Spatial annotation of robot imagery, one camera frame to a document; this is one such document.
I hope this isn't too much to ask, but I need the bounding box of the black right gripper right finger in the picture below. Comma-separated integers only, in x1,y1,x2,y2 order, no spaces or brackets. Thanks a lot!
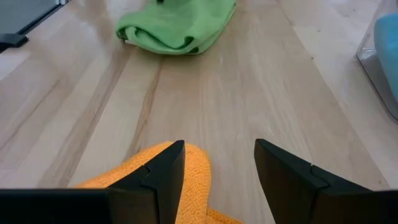
253,138,373,224

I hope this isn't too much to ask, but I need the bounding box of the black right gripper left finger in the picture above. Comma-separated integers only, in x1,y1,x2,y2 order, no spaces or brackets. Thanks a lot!
107,139,187,224

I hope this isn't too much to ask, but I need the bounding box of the orange microfiber towel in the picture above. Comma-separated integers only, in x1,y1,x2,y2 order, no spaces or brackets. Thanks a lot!
74,141,243,224

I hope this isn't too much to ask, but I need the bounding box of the clear plastic bin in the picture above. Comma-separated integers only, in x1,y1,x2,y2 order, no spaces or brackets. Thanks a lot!
356,0,398,121

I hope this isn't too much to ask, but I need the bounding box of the bright green microfiber towel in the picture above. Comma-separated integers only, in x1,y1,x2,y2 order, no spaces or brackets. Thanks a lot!
114,0,238,56

